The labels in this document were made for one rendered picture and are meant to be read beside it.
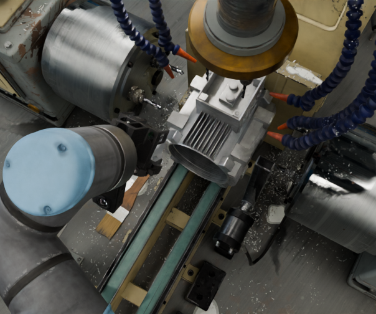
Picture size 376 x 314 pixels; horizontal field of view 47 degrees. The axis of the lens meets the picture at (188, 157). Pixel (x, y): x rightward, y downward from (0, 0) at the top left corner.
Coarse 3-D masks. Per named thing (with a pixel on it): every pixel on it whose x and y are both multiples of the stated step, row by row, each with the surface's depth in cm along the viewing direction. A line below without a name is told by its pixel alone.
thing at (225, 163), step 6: (210, 72) 96; (264, 90) 94; (264, 96) 93; (270, 96) 94; (264, 102) 94; (174, 132) 91; (168, 138) 91; (174, 138) 90; (180, 138) 91; (222, 156) 90; (222, 162) 89; (228, 162) 88; (222, 168) 89; (228, 168) 89; (222, 186) 101
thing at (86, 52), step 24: (96, 0) 98; (72, 24) 92; (96, 24) 92; (144, 24) 94; (48, 48) 94; (72, 48) 91; (96, 48) 90; (120, 48) 89; (48, 72) 97; (72, 72) 92; (96, 72) 90; (120, 72) 89; (144, 72) 99; (72, 96) 97; (96, 96) 93; (120, 96) 94; (144, 96) 96
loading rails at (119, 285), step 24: (168, 192) 104; (216, 192) 104; (144, 216) 101; (168, 216) 110; (192, 216) 102; (216, 216) 112; (144, 240) 100; (192, 240) 99; (120, 264) 99; (168, 264) 98; (96, 288) 96; (120, 288) 99; (168, 288) 96; (144, 312) 95
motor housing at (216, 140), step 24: (192, 96) 96; (192, 120) 93; (216, 120) 90; (168, 144) 95; (192, 144) 89; (216, 144) 88; (240, 144) 92; (192, 168) 103; (216, 168) 103; (240, 168) 93
